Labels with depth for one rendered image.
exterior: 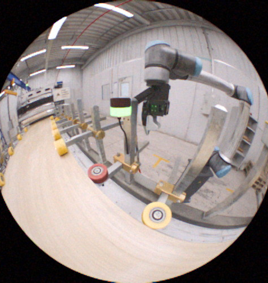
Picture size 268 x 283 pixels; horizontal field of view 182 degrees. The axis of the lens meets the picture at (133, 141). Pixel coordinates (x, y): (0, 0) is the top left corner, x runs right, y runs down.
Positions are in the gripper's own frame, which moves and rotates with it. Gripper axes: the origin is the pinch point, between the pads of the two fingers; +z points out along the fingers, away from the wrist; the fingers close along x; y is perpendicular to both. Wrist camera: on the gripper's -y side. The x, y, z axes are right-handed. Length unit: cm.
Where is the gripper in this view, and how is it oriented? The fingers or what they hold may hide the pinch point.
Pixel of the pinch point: (146, 131)
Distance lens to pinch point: 36.2
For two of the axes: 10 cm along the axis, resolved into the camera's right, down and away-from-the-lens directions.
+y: 8.0, 3.2, -5.0
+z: -0.4, 8.6, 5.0
